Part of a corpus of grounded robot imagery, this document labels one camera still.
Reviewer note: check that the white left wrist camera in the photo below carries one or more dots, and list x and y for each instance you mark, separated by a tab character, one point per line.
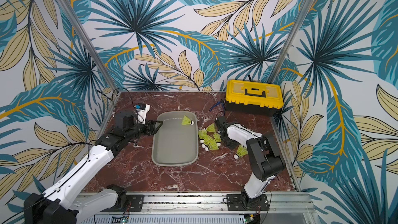
141	112

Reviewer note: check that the blue handled pliers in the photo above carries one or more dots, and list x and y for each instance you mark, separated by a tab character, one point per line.
220	103

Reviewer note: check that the yellow black toolbox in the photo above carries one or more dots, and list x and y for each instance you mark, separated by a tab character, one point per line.
253	98

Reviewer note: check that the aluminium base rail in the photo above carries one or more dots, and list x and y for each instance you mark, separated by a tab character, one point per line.
212	203

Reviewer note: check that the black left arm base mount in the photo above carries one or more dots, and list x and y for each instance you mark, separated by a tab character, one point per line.
124	202

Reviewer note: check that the green shuttlecock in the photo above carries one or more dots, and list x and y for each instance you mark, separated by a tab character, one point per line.
202	135
187	121
241	152
207	141
211	128
213	145
217	138

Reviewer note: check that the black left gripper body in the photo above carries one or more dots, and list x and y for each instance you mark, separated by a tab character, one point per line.
147	128

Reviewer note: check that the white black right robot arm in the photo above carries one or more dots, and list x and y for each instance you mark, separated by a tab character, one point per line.
266	160

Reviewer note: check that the grey plastic tray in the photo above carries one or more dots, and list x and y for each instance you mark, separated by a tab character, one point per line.
175	145

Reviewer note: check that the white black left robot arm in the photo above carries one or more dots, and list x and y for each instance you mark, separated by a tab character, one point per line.
58	204

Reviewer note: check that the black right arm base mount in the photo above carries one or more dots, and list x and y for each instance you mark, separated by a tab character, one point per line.
241	202

